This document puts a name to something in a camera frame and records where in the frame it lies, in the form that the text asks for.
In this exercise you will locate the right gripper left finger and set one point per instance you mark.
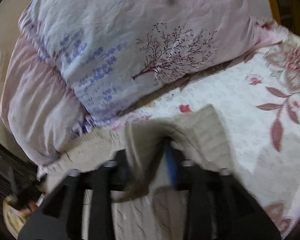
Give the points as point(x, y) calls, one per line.
point(60, 214)

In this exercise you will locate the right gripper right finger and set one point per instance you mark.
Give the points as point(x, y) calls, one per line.
point(218, 206)

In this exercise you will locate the beige cable-knit sweater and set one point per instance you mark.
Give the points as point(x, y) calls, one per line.
point(148, 208)

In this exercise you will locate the floral bed sheet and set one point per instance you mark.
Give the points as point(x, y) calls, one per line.
point(258, 101)

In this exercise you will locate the pink floral pillow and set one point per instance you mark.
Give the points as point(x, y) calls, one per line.
point(79, 63)

